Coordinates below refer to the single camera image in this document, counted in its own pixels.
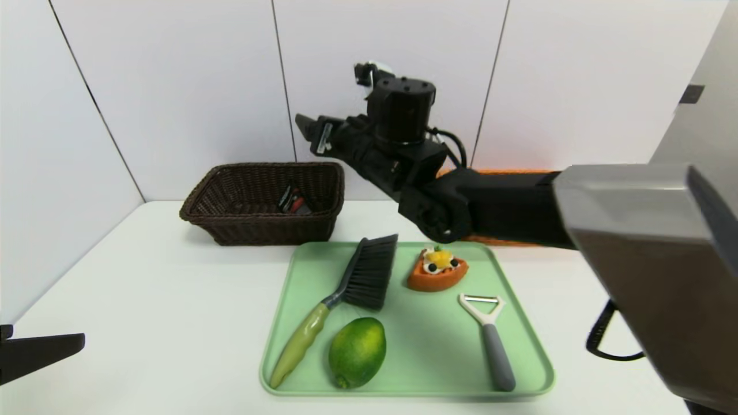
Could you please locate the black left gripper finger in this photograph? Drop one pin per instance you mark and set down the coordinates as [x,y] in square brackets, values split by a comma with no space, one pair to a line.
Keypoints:
[6,332]
[34,354]

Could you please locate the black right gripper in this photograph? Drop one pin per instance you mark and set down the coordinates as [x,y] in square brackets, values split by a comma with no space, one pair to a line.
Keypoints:
[324,138]

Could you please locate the black cosmetic tube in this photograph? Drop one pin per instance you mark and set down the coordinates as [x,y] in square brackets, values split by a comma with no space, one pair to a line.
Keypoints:
[294,203]

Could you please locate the orange toy fruit tart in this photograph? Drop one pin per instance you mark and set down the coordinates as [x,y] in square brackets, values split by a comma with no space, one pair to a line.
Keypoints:
[438,279]

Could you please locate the green lime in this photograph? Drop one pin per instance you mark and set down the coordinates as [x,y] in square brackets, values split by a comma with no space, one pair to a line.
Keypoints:
[357,353]

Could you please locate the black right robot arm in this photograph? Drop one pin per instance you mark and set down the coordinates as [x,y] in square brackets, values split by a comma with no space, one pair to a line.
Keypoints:
[507,202]

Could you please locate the dark brown wicker basket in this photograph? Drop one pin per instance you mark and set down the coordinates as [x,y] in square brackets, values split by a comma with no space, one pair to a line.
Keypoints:
[259,230]

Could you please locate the orange wicker basket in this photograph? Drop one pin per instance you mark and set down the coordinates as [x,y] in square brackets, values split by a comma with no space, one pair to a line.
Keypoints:
[501,241]

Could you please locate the light green plastic tray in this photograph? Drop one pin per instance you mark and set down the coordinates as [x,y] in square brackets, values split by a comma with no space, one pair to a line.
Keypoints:
[432,357]

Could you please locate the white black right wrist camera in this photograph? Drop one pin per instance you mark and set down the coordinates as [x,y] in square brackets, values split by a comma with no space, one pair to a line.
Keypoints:
[369,75]

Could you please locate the small black wall fixture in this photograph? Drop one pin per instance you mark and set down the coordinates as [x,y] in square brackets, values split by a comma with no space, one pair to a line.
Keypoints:
[691,94]

